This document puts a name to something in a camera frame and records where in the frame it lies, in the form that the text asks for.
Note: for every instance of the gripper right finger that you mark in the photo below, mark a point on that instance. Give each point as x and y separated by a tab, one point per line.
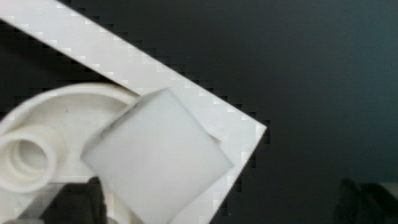
367	204

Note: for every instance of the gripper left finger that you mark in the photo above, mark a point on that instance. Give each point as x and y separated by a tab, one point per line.
78	206

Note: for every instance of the white stool leg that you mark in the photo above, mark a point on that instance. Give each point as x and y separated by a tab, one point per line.
156	157

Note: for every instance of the white round stool seat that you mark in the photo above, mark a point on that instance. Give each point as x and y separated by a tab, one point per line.
46	131

